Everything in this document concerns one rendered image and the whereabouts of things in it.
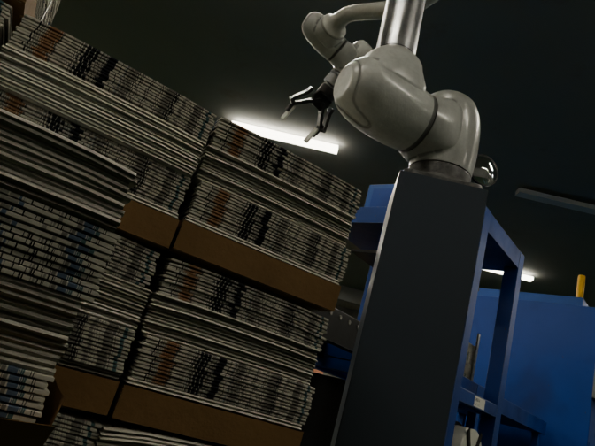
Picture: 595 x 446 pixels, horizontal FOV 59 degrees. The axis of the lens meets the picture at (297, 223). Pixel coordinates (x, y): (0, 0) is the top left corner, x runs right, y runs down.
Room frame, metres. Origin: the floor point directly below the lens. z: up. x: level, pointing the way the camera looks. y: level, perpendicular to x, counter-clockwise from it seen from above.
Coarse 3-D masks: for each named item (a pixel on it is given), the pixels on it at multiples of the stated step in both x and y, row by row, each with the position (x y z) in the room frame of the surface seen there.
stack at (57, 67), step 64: (0, 0) 0.59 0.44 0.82; (0, 64) 0.60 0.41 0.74; (64, 64) 0.63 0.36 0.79; (64, 128) 0.65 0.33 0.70; (128, 128) 0.67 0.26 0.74; (192, 128) 0.71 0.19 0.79; (128, 192) 0.69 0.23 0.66; (192, 192) 0.76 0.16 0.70; (256, 192) 0.78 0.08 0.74; (320, 192) 0.82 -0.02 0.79; (128, 256) 0.71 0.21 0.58; (192, 256) 0.74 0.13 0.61; (320, 256) 0.83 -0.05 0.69; (128, 320) 0.74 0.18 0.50; (192, 320) 0.76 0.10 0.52; (256, 320) 0.80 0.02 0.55; (320, 320) 0.85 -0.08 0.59; (128, 384) 0.73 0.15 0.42; (192, 384) 0.77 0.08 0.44; (256, 384) 0.81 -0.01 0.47
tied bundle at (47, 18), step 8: (8, 0) 0.60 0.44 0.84; (16, 0) 0.60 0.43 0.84; (40, 0) 0.72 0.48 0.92; (48, 0) 0.77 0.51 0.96; (56, 0) 0.85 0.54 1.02; (16, 8) 0.61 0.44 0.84; (24, 8) 0.61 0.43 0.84; (40, 8) 0.76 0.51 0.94; (48, 8) 0.77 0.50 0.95; (56, 8) 0.91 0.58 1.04; (16, 16) 0.63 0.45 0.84; (40, 16) 0.79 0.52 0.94; (48, 16) 0.85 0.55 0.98; (16, 24) 0.66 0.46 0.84; (48, 24) 0.91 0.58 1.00
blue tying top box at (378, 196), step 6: (372, 186) 2.90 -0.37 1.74; (378, 186) 2.87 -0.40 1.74; (384, 186) 2.84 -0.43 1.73; (390, 186) 2.82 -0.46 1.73; (372, 192) 2.89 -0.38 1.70; (378, 192) 2.86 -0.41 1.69; (384, 192) 2.83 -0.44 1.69; (390, 192) 2.81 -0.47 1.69; (366, 198) 2.92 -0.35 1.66; (372, 198) 2.88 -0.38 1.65; (378, 198) 2.86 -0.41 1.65; (384, 198) 2.83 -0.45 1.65; (366, 204) 2.91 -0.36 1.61; (372, 204) 2.88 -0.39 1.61; (378, 204) 2.85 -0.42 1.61; (384, 204) 2.82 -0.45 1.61
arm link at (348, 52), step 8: (360, 40) 1.66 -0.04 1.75; (344, 48) 1.64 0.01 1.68; (352, 48) 1.65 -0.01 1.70; (360, 48) 1.65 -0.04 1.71; (368, 48) 1.65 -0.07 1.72; (336, 56) 1.66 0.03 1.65; (344, 56) 1.66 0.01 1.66; (352, 56) 1.65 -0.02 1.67; (360, 56) 1.66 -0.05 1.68; (336, 64) 1.68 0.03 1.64; (344, 64) 1.67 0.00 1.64
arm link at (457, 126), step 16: (448, 96) 1.10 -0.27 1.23; (464, 96) 1.10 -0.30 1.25; (448, 112) 1.07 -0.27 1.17; (464, 112) 1.09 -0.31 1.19; (432, 128) 1.07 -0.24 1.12; (448, 128) 1.08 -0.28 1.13; (464, 128) 1.09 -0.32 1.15; (480, 128) 1.13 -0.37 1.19; (432, 144) 1.09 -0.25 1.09; (448, 144) 1.09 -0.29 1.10; (464, 144) 1.10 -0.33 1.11; (416, 160) 1.14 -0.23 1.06; (448, 160) 1.10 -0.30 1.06; (464, 160) 1.10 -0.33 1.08
